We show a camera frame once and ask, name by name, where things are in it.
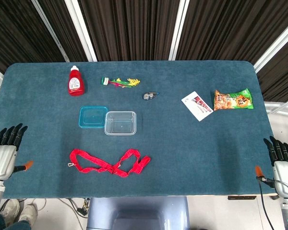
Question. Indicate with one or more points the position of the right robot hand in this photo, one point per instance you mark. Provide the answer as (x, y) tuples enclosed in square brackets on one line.
[(285, 175)]

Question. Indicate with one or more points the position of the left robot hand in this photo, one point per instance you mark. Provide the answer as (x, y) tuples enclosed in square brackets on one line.
[(2, 160)]

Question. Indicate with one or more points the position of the teal container lid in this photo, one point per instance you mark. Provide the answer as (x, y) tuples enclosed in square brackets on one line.
[(91, 117)]

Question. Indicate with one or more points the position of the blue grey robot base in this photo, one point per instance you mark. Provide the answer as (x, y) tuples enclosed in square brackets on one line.
[(138, 213)]

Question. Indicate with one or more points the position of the clear plastic container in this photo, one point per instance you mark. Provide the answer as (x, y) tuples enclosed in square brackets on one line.
[(121, 123)]

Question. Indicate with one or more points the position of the beige sneaker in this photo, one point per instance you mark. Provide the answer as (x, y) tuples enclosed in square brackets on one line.
[(9, 210), (28, 213)]

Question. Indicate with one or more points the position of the person leg in jeans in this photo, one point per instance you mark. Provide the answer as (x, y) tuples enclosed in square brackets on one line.
[(4, 225)]

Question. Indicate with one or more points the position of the orange green snack bag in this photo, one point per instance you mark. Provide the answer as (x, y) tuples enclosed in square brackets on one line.
[(232, 100)]

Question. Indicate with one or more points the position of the red ketchup bottle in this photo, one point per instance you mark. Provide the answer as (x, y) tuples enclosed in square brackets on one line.
[(76, 83)]

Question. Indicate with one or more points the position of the white printed card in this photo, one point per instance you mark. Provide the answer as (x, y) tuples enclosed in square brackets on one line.
[(198, 106)]

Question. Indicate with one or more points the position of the teal carpet table mat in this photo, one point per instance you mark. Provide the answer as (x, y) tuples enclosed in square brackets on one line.
[(170, 148)]

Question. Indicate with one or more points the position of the colourful plastic picks bundle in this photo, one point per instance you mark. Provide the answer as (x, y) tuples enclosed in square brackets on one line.
[(121, 82)]

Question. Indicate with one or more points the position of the correction tape dispenser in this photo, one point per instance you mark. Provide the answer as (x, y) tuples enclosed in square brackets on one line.
[(149, 96)]

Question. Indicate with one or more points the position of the dark brown pleated curtain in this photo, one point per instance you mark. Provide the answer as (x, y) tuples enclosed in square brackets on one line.
[(134, 28)]

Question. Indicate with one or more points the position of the white metal frame post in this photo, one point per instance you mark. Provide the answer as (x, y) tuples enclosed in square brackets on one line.
[(81, 31), (178, 28), (276, 45), (50, 31)]

